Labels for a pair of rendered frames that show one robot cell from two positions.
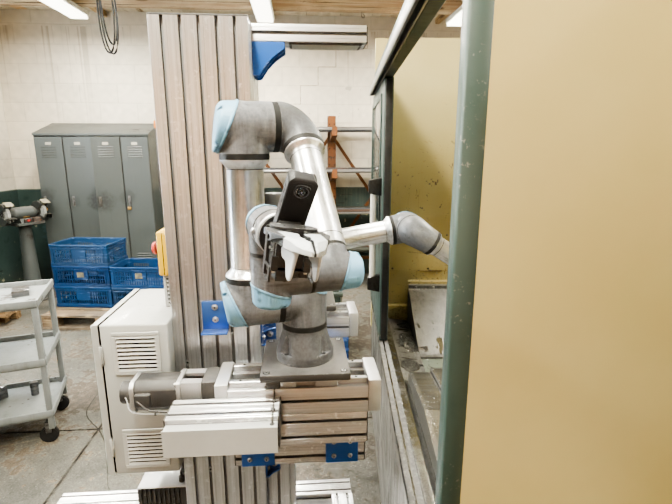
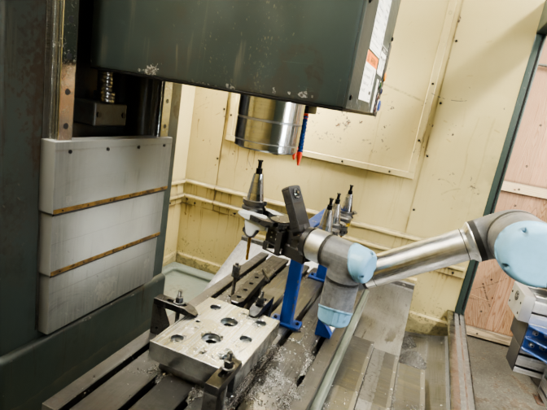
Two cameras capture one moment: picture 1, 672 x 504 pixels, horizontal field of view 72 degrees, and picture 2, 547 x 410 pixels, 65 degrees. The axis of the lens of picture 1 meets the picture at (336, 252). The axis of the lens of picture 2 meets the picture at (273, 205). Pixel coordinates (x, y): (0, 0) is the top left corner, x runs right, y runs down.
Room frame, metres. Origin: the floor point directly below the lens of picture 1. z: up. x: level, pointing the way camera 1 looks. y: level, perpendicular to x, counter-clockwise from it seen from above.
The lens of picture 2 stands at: (2.73, -0.51, 1.59)
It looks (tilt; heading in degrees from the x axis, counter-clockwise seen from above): 14 degrees down; 198
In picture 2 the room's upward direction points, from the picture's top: 10 degrees clockwise
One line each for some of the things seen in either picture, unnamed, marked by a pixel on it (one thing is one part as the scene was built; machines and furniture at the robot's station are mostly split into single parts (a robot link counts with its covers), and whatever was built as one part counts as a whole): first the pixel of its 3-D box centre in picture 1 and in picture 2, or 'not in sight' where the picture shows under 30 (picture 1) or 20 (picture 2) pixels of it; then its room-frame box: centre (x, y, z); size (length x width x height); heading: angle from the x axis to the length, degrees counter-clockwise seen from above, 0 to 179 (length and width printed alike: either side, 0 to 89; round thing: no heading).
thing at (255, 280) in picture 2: not in sight; (247, 294); (1.45, -0.97, 0.93); 0.26 x 0.05 x 0.06; 4
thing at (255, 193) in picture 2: not in sight; (256, 186); (1.73, -0.89, 1.37); 0.04 x 0.04 x 0.07
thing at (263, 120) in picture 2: not in sight; (269, 124); (1.73, -0.88, 1.53); 0.16 x 0.16 x 0.12
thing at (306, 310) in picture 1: (301, 295); not in sight; (1.13, 0.09, 1.33); 0.13 x 0.12 x 0.14; 108
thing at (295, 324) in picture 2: not in sight; (293, 281); (1.49, -0.80, 1.05); 0.10 x 0.05 x 0.30; 89
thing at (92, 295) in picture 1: (120, 279); not in sight; (4.52, 2.21, 0.39); 1.20 x 0.80 x 0.79; 87
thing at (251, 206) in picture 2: not in sight; (254, 203); (1.73, -0.89, 1.33); 0.06 x 0.06 x 0.03
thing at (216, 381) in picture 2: not in sight; (224, 383); (1.96, -0.80, 0.97); 0.13 x 0.03 x 0.15; 179
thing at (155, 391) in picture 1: (177, 390); not in sight; (1.11, 0.42, 1.07); 0.28 x 0.13 x 0.09; 94
